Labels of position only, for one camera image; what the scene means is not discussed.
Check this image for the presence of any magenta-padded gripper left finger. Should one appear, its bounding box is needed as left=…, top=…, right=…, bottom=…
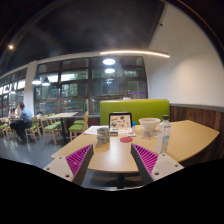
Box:
left=43, top=143, right=95, bottom=187

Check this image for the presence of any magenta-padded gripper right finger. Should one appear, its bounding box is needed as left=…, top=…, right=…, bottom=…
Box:
left=130, top=143, right=185, bottom=185

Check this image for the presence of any clear plastic water bottle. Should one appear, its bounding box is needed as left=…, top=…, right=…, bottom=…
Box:
left=155, top=114, right=173, bottom=155

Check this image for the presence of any wooden green-seated chairs group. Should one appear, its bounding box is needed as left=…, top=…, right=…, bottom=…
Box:
left=0, top=111, right=90, bottom=145

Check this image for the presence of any white bowl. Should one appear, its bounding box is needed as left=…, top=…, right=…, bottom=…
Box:
left=138, top=117, right=162, bottom=132

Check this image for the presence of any flat round red coaster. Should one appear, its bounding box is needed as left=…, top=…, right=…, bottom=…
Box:
left=119, top=136, right=134, bottom=144

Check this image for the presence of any white paper sheet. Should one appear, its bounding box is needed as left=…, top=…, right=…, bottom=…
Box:
left=83, top=125, right=110, bottom=136

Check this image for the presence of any light wooden dining table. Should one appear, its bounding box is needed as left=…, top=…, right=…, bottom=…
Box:
left=47, top=111, right=80, bottom=142

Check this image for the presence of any dark patterned mug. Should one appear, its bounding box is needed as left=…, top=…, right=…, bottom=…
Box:
left=96, top=126, right=111, bottom=145

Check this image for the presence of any person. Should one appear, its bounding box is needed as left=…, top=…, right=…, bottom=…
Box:
left=7, top=107, right=18, bottom=129
left=14, top=103, right=34, bottom=143

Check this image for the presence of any green upholstered booth bench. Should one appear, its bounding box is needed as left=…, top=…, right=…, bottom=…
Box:
left=99, top=98, right=171, bottom=127

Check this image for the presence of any long curved ceiling light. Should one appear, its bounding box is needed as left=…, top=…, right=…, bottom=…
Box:
left=99, top=49, right=171, bottom=59

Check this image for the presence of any pendant ceiling lamps group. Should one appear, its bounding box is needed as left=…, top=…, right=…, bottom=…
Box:
left=0, top=58, right=116, bottom=96

